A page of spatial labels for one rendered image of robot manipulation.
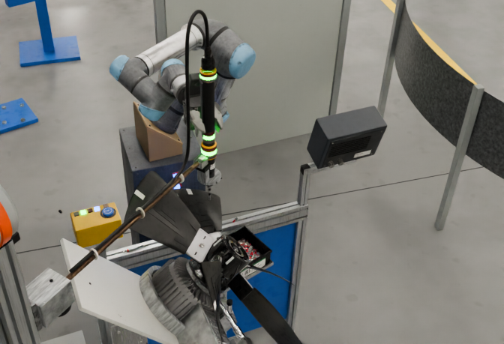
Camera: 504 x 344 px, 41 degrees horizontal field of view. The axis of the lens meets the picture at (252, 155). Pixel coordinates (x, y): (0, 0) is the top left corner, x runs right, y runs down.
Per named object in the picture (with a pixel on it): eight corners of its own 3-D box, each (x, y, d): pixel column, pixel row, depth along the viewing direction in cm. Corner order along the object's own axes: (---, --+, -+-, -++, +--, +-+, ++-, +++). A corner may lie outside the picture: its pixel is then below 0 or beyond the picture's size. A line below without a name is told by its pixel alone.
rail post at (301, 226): (286, 336, 326) (298, 221, 277) (283, 330, 329) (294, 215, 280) (293, 334, 327) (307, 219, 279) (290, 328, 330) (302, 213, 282)
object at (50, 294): (42, 334, 145) (35, 309, 140) (19, 320, 148) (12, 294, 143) (76, 303, 152) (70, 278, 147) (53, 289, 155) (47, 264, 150)
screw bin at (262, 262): (226, 290, 244) (226, 277, 240) (199, 262, 254) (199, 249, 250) (271, 263, 255) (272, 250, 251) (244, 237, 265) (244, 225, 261)
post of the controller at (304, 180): (300, 206, 273) (304, 169, 261) (297, 201, 275) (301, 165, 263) (307, 204, 274) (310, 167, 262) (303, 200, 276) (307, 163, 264)
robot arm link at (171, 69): (172, 84, 210) (188, 63, 208) (183, 102, 203) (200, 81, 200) (153, 73, 205) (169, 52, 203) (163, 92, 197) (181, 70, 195)
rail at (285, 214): (90, 279, 250) (88, 265, 245) (88, 272, 253) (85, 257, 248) (307, 219, 279) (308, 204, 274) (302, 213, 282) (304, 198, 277)
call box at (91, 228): (79, 252, 235) (75, 231, 229) (73, 233, 242) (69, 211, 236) (124, 240, 240) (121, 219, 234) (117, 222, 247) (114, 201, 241)
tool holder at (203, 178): (208, 192, 190) (208, 166, 184) (188, 183, 193) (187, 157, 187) (226, 175, 196) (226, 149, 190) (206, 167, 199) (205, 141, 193)
